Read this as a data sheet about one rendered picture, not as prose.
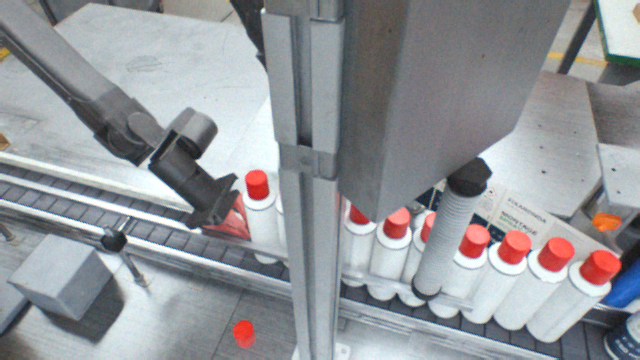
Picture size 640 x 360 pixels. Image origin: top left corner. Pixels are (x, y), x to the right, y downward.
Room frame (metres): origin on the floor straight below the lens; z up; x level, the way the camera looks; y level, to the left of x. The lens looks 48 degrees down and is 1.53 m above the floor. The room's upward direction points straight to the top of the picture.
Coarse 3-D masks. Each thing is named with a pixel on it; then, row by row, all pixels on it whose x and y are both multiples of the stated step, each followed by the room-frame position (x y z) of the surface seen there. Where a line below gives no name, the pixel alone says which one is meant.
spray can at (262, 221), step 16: (256, 176) 0.41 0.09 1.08; (256, 192) 0.39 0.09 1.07; (272, 192) 0.41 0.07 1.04; (256, 208) 0.38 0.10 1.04; (272, 208) 0.39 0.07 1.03; (256, 224) 0.38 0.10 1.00; (272, 224) 0.39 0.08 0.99; (256, 240) 0.39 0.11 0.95; (272, 240) 0.39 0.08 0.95; (256, 256) 0.39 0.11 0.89
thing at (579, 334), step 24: (0, 168) 0.62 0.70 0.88; (24, 168) 0.62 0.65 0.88; (0, 192) 0.55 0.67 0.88; (24, 192) 0.55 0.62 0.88; (72, 192) 0.55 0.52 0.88; (96, 192) 0.55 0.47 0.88; (72, 216) 0.49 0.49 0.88; (96, 216) 0.49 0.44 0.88; (120, 216) 0.49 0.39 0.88; (168, 216) 0.49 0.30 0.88; (144, 240) 0.44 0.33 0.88; (168, 240) 0.43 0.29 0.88; (192, 240) 0.43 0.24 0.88; (240, 264) 0.38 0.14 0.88; (264, 264) 0.38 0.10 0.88; (360, 288) 0.34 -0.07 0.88; (408, 312) 0.29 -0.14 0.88; (480, 336) 0.26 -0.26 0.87; (504, 336) 0.25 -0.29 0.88; (528, 336) 0.25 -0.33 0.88; (576, 336) 0.25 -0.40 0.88; (600, 336) 0.25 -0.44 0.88
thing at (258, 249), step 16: (0, 176) 0.52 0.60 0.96; (48, 192) 0.48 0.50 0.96; (64, 192) 0.48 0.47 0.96; (96, 208) 0.45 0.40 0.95; (112, 208) 0.45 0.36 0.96; (160, 224) 0.41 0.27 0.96; (176, 224) 0.41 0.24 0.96; (208, 240) 0.39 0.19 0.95; (224, 240) 0.38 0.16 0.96; (240, 240) 0.38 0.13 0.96; (272, 256) 0.35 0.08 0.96; (352, 272) 0.32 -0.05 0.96; (384, 288) 0.30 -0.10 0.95; (400, 288) 0.29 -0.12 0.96; (448, 304) 0.27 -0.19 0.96; (464, 304) 0.27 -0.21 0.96
